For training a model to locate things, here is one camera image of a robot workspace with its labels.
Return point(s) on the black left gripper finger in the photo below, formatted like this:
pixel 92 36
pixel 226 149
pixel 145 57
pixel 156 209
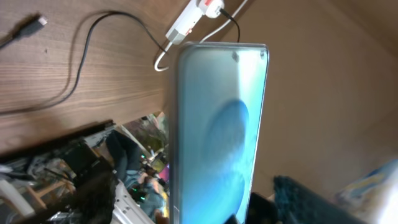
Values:
pixel 299 205

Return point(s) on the blue Galaxy S25 smartphone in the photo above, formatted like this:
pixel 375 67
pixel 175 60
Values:
pixel 216 98

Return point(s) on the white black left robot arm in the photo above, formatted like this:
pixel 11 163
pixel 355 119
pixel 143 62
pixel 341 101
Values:
pixel 124 205

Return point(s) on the white USB charger plug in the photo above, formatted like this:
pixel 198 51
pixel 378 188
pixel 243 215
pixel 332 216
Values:
pixel 210 8

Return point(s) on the white power strip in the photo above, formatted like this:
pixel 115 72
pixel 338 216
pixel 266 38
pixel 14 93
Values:
pixel 184 23

